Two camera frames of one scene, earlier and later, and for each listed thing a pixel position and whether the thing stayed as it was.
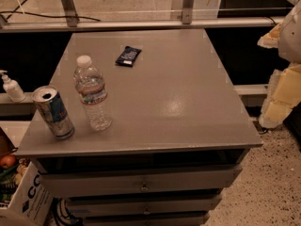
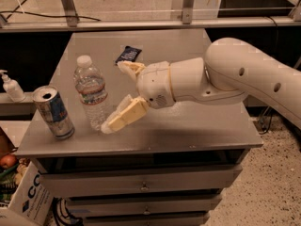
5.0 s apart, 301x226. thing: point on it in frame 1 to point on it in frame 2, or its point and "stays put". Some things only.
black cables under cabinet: (61, 217) stays put
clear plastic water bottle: (89, 83) stays put
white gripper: (292, 38) to (154, 84)
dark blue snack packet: (128, 56) stays put
